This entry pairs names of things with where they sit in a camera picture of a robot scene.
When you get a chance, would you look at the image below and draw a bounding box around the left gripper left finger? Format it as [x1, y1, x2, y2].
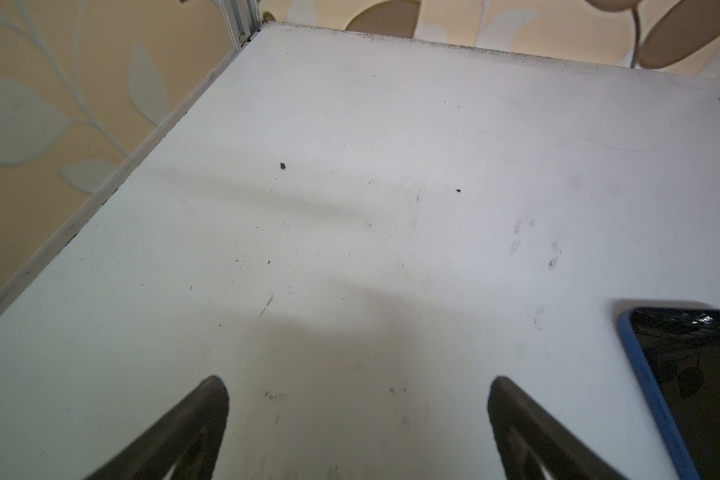
[88, 375, 229, 479]

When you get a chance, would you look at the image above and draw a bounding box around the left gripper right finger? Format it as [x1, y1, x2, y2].
[487, 376, 623, 479]

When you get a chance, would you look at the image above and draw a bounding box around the phone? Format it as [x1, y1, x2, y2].
[616, 306, 720, 479]

